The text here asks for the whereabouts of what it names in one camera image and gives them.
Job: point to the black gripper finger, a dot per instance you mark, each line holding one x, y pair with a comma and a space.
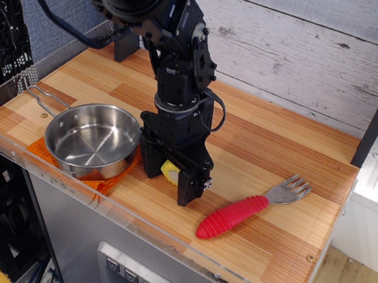
152, 157
191, 185

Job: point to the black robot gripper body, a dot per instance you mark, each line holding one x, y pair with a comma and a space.
181, 131

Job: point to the yellow green toy corn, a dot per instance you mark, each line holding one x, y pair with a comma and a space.
170, 172

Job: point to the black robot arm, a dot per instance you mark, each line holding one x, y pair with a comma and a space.
175, 34

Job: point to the stainless steel pan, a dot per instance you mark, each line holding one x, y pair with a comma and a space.
93, 139

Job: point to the clear acrylic guard panel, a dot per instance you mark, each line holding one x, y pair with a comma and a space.
28, 164

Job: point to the stainless steel toy cabinet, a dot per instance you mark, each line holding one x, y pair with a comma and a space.
76, 222

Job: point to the silver button panel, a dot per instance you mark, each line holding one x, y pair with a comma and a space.
117, 267

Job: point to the orange knitted cloth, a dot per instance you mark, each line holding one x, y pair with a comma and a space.
101, 185

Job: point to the red handled metal fork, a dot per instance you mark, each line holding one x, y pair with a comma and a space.
225, 219

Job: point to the dark left frame post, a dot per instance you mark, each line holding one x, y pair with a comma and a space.
126, 46

